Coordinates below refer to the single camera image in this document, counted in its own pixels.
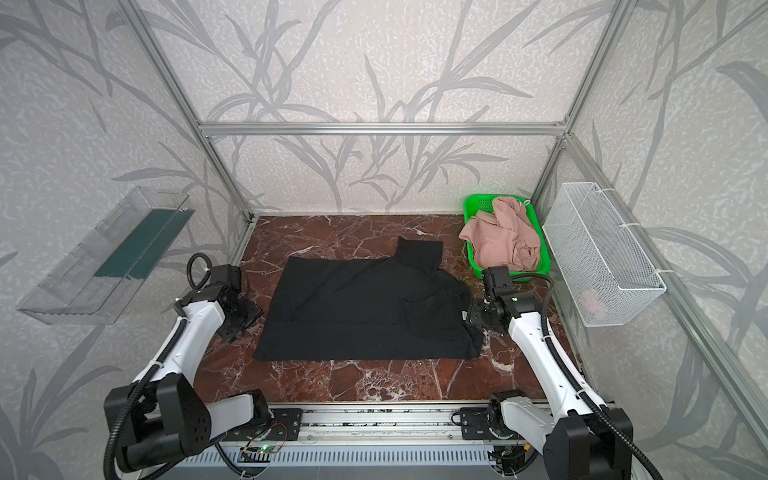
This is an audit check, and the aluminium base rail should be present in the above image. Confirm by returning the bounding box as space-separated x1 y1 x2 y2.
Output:
173 403 631 448

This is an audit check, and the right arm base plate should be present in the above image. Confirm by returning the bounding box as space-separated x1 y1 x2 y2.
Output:
450 406 513 441

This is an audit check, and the aluminium frame crossbar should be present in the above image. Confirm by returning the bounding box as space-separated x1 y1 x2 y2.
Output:
199 122 565 136

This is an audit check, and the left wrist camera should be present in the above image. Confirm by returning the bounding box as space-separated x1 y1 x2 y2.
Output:
207 264 242 294

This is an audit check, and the white wire basket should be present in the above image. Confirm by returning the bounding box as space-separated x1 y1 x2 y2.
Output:
543 182 666 327

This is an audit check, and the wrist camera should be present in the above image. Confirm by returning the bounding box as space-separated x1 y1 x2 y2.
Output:
207 264 242 294
482 266 517 302

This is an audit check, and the clear plastic wall bin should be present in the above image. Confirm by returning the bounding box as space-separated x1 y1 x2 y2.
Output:
17 187 195 325

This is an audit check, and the green circuit board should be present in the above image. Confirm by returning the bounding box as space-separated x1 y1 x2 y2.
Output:
239 444 282 464

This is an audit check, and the black shirt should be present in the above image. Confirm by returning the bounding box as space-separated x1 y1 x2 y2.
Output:
253 238 484 362

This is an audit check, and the green plastic basket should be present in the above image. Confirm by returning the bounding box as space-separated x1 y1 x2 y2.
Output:
463 193 552 283

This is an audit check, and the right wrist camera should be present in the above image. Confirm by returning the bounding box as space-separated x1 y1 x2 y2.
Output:
482 266 517 302

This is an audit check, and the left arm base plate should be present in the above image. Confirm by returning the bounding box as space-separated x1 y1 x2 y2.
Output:
226 408 303 442

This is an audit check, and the pink garment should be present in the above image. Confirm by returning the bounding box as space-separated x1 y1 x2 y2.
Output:
459 196 541 272

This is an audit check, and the right black cable conduit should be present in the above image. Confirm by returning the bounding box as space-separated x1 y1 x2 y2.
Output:
509 272 649 480

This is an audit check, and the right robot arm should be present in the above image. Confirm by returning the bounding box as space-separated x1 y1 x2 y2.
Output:
465 294 633 479

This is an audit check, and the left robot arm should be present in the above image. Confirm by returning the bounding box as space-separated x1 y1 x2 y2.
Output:
103 283 274 479

